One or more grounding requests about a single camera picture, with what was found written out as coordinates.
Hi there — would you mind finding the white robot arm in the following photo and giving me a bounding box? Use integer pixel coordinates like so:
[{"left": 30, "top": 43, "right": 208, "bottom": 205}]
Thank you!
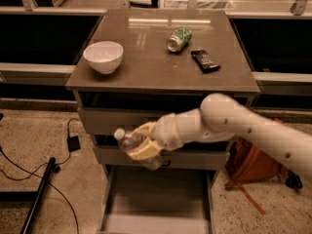
[{"left": 130, "top": 94, "right": 312, "bottom": 180}]

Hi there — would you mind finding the black snack bar packet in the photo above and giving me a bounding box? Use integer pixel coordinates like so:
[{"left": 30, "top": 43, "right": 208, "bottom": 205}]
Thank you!
[{"left": 191, "top": 50, "right": 220, "bottom": 73}]

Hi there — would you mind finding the white ceramic bowl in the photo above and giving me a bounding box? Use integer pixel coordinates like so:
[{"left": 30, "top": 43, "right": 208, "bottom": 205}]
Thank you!
[{"left": 83, "top": 41, "right": 124, "bottom": 74}]

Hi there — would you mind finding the grey drawer cabinet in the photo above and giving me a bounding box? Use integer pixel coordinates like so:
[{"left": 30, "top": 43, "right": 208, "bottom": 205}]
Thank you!
[{"left": 65, "top": 8, "right": 262, "bottom": 234}]

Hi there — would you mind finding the black cable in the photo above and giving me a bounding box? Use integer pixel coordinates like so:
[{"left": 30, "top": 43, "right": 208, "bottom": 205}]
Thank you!
[{"left": 0, "top": 117, "right": 81, "bottom": 234}]

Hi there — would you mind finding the orange backpack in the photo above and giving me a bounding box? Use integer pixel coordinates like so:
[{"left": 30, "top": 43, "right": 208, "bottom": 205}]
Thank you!
[{"left": 225, "top": 137, "right": 289, "bottom": 215}]

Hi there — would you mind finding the metal railing frame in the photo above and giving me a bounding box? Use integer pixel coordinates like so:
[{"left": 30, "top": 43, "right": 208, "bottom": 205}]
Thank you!
[{"left": 0, "top": 0, "right": 312, "bottom": 86}]

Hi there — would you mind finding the clear plastic water bottle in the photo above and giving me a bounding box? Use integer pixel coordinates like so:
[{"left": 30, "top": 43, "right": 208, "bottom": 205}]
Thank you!
[{"left": 114, "top": 128, "right": 163, "bottom": 171}]

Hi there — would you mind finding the black power adapter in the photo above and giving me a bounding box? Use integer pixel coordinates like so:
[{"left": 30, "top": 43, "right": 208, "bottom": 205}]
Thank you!
[{"left": 67, "top": 136, "right": 81, "bottom": 152}]

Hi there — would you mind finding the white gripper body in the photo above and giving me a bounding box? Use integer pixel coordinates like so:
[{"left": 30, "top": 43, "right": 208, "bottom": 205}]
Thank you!
[{"left": 151, "top": 114, "right": 183, "bottom": 151}]

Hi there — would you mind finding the bottom grey open drawer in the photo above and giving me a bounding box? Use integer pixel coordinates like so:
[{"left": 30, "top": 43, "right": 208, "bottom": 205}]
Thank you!
[{"left": 97, "top": 167, "right": 216, "bottom": 234}]

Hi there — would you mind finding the top grey drawer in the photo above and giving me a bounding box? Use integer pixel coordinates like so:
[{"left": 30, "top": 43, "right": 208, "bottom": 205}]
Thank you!
[{"left": 77, "top": 106, "right": 250, "bottom": 142}]

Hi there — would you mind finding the middle grey drawer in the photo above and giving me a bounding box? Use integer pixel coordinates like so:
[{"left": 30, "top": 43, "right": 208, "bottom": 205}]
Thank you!
[{"left": 93, "top": 145, "right": 229, "bottom": 171}]

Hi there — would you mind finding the black metal pole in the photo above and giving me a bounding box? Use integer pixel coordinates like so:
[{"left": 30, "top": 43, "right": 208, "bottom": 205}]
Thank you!
[{"left": 20, "top": 157, "right": 56, "bottom": 234}]

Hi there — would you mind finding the green soda can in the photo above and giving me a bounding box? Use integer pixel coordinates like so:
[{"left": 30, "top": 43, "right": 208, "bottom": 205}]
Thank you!
[{"left": 166, "top": 26, "right": 192, "bottom": 53}]

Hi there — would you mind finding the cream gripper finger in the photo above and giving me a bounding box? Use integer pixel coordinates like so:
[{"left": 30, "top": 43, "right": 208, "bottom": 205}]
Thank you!
[
  {"left": 134, "top": 122, "right": 155, "bottom": 137},
  {"left": 126, "top": 137, "right": 162, "bottom": 161}
]

